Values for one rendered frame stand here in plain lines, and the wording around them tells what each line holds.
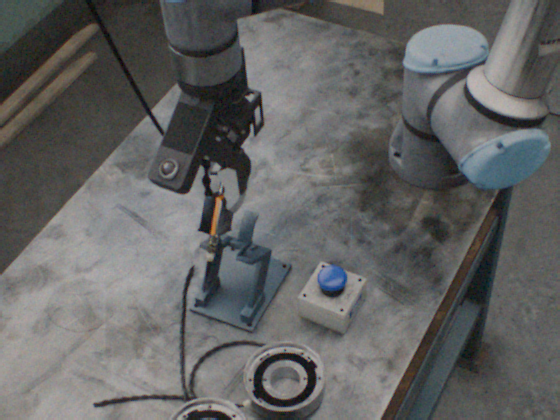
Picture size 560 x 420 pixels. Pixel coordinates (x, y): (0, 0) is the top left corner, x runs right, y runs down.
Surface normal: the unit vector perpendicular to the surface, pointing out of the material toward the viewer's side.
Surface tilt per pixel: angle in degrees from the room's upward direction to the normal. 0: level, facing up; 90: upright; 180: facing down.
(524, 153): 97
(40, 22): 90
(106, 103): 0
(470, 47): 8
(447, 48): 8
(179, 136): 31
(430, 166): 73
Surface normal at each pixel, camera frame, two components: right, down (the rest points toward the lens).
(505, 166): 0.32, 0.79
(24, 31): 0.88, 0.33
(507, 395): -0.04, -0.64
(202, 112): -0.26, -0.18
